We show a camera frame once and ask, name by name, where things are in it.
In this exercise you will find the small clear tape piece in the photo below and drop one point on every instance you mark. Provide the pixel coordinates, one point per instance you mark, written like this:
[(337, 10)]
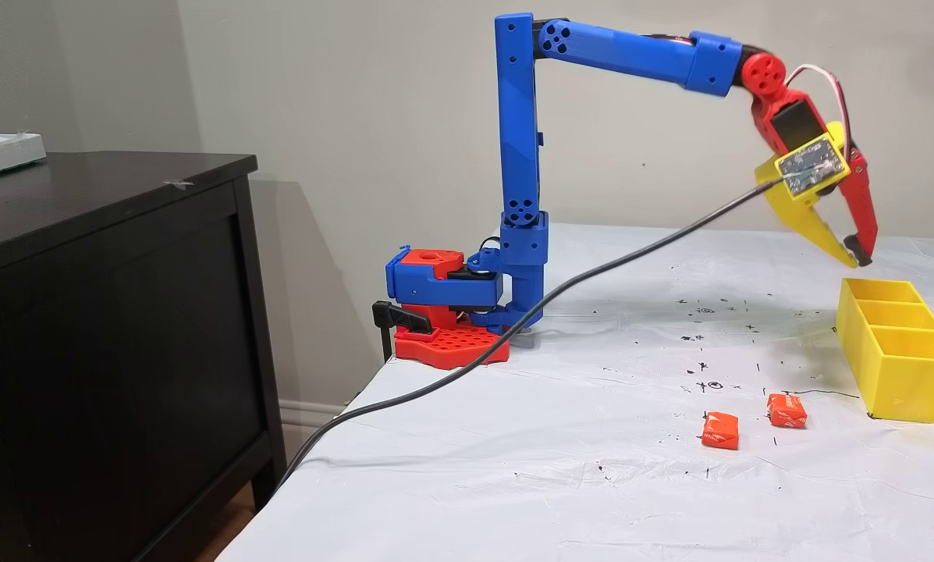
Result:
[(179, 184)]

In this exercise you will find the yellow three-compartment box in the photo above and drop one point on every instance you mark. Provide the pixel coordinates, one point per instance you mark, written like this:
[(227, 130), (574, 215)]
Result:
[(911, 382)]

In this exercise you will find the white flat box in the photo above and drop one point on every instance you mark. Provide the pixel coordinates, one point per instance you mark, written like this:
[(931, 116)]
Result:
[(2, 154)]

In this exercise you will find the yellow camera mount bracket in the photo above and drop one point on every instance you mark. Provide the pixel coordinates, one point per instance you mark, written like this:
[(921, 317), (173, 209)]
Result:
[(822, 186)]

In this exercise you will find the white baseboard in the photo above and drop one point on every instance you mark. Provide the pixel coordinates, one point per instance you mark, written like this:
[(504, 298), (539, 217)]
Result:
[(310, 417)]

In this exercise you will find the camera circuit board module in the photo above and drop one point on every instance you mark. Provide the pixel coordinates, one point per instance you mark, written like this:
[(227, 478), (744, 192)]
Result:
[(810, 164)]

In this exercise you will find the white table cover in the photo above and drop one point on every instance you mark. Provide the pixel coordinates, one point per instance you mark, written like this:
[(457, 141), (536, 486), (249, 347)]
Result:
[(591, 484)]

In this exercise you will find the black wooden cabinet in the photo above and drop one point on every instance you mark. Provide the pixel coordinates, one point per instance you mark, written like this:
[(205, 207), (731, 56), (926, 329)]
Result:
[(108, 351)]

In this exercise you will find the black table clamp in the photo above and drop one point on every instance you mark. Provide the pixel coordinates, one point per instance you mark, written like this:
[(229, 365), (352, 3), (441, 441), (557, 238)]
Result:
[(400, 318)]

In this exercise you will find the orange starburst candy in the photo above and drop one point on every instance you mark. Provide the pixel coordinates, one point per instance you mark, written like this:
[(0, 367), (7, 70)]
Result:
[(720, 431), (786, 410)]

